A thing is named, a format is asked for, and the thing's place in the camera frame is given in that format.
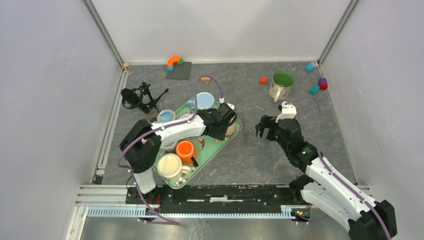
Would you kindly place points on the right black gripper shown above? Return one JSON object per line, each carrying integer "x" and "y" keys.
{"x": 266, "y": 121}

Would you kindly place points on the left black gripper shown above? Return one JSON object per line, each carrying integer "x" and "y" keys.
{"x": 220, "y": 136}

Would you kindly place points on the light blue ribbed mug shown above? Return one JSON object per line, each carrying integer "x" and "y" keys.
{"x": 205, "y": 100}

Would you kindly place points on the floral cream mug green inside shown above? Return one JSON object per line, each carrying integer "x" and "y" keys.
{"x": 281, "y": 85}

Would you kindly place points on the tan ceramic mug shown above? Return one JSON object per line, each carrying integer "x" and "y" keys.
{"x": 230, "y": 130}

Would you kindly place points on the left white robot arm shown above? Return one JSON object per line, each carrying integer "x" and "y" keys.
{"x": 142, "y": 144}

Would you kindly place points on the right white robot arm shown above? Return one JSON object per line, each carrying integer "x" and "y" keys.
{"x": 321, "y": 185}

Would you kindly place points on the orange mug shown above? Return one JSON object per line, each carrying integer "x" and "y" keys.
{"x": 186, "y": 151}

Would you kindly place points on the grey mug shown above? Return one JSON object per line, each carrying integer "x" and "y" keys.
{"x": 169, "y": 148}

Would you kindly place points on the brown wooden block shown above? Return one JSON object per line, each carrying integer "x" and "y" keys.
{"x": 205, "y": 79}

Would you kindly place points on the small red cube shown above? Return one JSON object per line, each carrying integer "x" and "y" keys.
{"x": 263, "y": 81}

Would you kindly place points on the grey lego baseplate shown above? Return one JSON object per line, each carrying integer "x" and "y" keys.
{"x": 180, "y": 72}

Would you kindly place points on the teal block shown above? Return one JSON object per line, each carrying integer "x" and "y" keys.
{"x": 314, "y": 90}

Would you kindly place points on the purple red block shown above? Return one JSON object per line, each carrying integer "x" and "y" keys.
{"x": 323, "y": 83}

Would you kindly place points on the blue block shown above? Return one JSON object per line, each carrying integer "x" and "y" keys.
{"x": 310, "y": 66}

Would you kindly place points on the orange curved block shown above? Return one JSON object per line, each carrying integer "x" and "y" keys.
{"x": 174, "y": 61}

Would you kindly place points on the small wooden corner cube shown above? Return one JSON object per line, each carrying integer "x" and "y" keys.
{"x": 126, "y": 66}

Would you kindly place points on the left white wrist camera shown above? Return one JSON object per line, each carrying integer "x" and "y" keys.
{"x": 222, "y": 101}

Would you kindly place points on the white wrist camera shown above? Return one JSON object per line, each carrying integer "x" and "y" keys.
{"x": 287, "y": 111}
{"x": 222, "y": 101}

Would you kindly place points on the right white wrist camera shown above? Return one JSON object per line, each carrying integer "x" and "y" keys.
{"x": 287, "y": 111}

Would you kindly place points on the black mounting base rail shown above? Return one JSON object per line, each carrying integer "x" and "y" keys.
{"x": 219, "y": 199}

